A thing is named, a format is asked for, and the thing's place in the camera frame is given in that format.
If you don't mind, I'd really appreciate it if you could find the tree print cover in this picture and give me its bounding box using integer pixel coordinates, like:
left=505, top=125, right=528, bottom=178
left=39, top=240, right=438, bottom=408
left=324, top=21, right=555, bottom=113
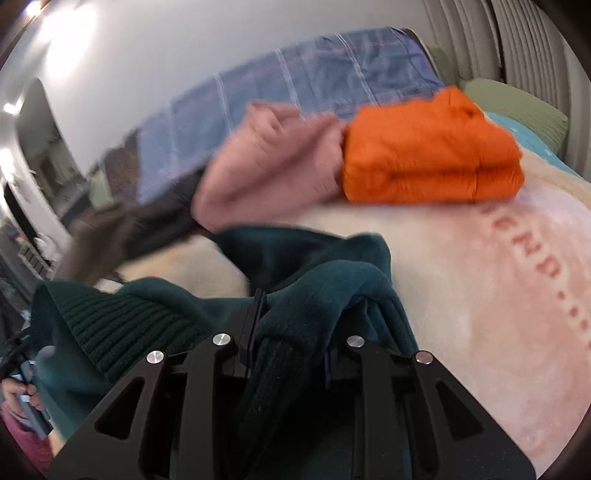
left=102, top=141, right=140, bottom=178

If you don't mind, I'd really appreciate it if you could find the arched wall niche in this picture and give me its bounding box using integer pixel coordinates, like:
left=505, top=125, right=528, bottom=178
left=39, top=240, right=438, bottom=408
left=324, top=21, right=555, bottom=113
left=16, top=78, right=88, bottom=241

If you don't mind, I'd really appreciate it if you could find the pink fleece blanket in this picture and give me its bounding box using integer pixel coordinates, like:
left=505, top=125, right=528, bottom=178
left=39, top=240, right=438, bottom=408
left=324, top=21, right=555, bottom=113
left=97, top=148, right=591, bottom=468

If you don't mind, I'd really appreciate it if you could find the orange folded jacket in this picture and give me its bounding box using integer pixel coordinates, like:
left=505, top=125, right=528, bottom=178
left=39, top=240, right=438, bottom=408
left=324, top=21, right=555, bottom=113
left=341, top=87, right=526, bottom=205

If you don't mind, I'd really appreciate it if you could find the small green cushion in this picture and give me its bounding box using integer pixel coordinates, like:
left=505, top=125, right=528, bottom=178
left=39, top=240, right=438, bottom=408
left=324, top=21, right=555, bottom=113
left=89, top=170, right=115, bottom=209

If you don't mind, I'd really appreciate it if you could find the beige pleated curtain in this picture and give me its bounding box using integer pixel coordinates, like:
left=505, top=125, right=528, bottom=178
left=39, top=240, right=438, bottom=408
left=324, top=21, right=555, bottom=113
left=416, top=0, right=580, bottom=118

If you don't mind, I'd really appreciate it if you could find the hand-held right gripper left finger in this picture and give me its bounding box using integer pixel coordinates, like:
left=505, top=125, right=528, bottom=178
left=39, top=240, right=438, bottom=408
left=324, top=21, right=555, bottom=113
left=48, top=288, right=267, bottom=480

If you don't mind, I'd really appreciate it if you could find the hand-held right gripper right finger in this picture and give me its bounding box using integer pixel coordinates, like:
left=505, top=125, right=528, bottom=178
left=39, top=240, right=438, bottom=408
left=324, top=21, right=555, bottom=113
left=323, top=336, right=537, bottom=480

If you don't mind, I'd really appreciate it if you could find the person's left forearm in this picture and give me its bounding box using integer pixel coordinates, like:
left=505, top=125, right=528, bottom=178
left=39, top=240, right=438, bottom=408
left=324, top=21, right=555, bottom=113
left=0, top=410, right=55, bottom=476

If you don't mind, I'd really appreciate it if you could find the green headboard cushion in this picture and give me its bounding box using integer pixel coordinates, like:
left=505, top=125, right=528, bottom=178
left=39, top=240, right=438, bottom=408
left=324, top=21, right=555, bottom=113
left=424, top=44, right=463, bottom=88

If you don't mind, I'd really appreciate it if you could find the blue plaid sheet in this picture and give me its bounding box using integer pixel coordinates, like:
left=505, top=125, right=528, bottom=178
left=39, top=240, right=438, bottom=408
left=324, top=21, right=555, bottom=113
left=135, top=27, right=445, bottom=205

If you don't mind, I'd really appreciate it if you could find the person's left hand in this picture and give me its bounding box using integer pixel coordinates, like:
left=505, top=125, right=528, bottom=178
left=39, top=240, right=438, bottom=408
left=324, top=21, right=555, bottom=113
left=1, top=377, right=45, bottom=412

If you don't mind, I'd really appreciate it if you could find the large green pillow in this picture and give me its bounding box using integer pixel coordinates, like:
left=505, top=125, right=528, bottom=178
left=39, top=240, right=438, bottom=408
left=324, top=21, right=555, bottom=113
left=463, top=78, right=570, bottom=154

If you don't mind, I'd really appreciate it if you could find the pink folded garment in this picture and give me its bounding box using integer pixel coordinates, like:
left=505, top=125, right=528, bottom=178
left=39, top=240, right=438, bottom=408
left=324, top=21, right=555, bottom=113
left=191, top=102, right=348, bottom=232

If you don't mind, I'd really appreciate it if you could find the light blue blanket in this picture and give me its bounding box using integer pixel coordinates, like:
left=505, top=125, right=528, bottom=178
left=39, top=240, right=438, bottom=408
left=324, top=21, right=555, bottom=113
left=485, top=111, right=583, bottom=181

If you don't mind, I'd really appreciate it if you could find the teal fleece hooded sweater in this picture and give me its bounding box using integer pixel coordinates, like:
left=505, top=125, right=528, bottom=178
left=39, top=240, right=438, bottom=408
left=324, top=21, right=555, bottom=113
left=30, top=226, right=421, bottom=480

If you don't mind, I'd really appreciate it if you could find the grey-brown plush cloth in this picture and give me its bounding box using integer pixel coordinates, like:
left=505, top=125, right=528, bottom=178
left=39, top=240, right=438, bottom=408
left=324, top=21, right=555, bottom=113
left=59, top=174, right=209, bottom=283

